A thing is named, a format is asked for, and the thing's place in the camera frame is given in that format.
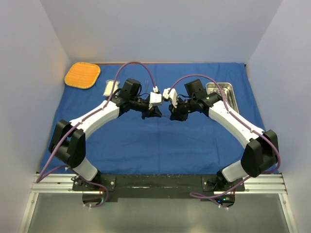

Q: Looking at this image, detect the orange square woven mat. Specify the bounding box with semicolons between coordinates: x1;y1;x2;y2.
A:
64;62;101;89

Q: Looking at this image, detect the blue surgical drape cloth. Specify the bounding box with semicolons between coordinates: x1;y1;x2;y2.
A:
54;63;264;174

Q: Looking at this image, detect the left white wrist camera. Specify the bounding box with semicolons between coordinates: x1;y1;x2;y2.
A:
149;92;163;109

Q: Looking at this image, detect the aluminium frame rail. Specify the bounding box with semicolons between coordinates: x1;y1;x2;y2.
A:
31;174;287;194

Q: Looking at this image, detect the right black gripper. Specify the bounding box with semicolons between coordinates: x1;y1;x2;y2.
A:
169;97;196;122

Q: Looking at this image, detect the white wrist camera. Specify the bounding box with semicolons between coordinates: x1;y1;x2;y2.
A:
162;88;178;108
149;92;163;109

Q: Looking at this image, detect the steel instrument tray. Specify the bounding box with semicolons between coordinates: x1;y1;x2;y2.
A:
206;82;239;113

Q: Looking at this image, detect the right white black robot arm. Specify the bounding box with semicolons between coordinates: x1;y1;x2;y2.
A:
163;79;280;191

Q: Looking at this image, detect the white gauze pad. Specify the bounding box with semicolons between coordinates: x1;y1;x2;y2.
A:
103;80;120;97

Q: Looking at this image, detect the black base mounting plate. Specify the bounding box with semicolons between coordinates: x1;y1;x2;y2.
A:
72;173;245;207

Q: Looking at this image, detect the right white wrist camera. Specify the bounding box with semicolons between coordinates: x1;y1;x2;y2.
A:
162;88;178;108

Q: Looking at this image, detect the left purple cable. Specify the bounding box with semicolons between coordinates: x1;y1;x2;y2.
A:
35;61;160;208

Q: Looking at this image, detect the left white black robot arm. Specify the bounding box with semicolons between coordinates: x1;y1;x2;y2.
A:
49;79;162;190

